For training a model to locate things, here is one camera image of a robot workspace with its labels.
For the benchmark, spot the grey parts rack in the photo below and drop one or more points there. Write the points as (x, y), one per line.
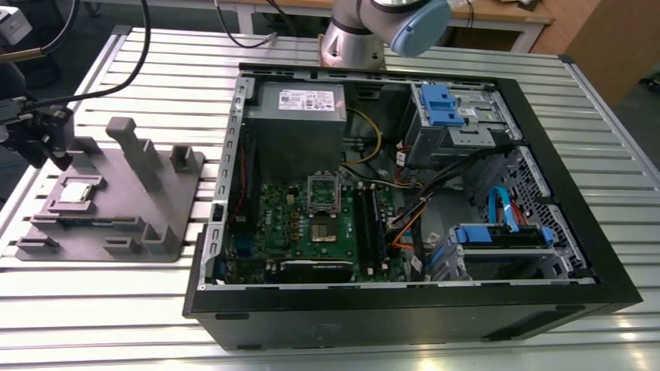
(178, 208)

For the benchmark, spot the CPU socket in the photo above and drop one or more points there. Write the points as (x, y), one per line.
(325, 232)

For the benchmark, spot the wooden cabinet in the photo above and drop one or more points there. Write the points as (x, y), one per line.
(614, 46)

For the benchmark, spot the silver drive cage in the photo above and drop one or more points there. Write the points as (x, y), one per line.
(475, 135)

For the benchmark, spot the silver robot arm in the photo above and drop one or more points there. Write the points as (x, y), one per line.
(351, 42)

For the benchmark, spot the hard disk in blue carrier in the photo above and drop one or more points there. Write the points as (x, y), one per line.
(477, 235)

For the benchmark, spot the white table frame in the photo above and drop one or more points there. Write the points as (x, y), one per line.
(246, 19)

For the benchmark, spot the silver power supply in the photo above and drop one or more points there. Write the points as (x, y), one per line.
(294, 147)

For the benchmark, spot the RAM slot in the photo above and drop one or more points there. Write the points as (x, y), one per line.
(363, 232)
(370, 232)
(377, 232)

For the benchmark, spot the blue plastic drive bracket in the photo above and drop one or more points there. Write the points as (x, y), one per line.
(438, 112)

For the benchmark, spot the wooden desk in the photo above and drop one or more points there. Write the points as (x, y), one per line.
(515, 11)

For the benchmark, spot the silver CPU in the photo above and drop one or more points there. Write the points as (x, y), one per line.
(77, 192)

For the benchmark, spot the RAM stick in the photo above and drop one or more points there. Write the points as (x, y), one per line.
(98, 223)

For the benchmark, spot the graphics card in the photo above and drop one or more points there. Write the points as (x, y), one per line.
(315, 270)

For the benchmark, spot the green motherboard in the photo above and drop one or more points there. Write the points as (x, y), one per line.
(289, 251)

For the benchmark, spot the black PC case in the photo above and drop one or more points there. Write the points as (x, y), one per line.
(413, 324)

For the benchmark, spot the silver disk bay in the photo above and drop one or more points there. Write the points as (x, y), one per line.
(515, 255)

